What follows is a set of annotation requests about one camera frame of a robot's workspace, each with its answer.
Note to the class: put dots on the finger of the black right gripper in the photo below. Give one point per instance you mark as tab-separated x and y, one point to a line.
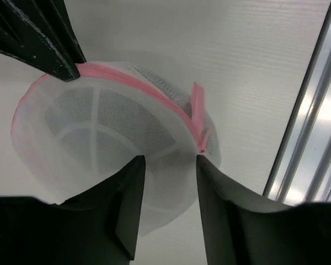
62	26
27	35

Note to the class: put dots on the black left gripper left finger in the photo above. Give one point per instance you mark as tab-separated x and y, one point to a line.
98	226

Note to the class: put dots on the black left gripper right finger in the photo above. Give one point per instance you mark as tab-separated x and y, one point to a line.
243	227

